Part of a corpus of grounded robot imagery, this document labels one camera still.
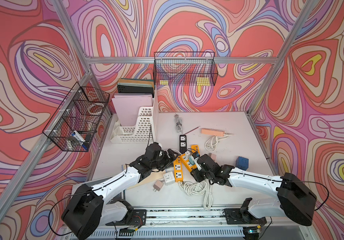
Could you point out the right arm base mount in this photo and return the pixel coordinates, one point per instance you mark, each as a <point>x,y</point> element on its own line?
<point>236,217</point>

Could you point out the orange power strip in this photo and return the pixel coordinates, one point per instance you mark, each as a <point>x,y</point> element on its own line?
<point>195,148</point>

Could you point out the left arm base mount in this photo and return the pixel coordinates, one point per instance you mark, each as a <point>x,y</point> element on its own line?
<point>135,218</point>

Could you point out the pink folder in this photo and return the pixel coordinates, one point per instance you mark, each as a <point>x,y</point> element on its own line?
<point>127,106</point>

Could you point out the yellow power strip with adapters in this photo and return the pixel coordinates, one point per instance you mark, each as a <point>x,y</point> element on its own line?
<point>185,161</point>

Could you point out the teal plug adapter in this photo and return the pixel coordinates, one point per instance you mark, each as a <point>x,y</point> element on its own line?
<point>192,161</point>

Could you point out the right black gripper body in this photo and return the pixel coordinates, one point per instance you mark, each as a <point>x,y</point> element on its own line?
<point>201,175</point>

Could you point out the white cube socket adapter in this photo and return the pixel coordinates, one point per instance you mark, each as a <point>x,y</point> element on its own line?
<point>169,178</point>

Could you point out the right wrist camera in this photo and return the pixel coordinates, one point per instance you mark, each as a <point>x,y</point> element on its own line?
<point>196,155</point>

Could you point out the dark books stack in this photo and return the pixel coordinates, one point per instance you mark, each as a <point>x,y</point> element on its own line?
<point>135,86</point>

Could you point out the black wire basket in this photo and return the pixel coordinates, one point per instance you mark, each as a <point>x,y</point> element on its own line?
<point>180,68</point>
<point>75,122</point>

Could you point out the blue cube socket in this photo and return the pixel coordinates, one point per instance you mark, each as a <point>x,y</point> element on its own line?
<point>242,163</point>

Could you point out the black wire basket back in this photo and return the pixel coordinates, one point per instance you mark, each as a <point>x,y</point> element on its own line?
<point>180,68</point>

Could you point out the pink small plug adapter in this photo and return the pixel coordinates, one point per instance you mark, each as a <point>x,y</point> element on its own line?
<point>158,185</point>

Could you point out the black wire basket left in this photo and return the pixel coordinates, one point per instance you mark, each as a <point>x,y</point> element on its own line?
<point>75,122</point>

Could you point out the black power strip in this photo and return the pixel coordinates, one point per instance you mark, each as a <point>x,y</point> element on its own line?
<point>183,144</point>

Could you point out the pink power strip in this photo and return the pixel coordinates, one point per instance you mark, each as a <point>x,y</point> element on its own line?
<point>212,132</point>

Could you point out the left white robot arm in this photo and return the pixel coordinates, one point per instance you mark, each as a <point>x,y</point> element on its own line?
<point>90,207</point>

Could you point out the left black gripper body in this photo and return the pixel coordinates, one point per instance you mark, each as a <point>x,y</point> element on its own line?
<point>161,161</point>

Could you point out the white plastic file organizer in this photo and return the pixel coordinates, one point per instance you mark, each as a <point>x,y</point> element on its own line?
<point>143,131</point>

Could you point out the black white magazine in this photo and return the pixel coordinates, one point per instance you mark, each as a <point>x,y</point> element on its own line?
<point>90,185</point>

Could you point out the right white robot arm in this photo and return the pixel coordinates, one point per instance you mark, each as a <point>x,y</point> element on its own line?
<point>287,196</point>

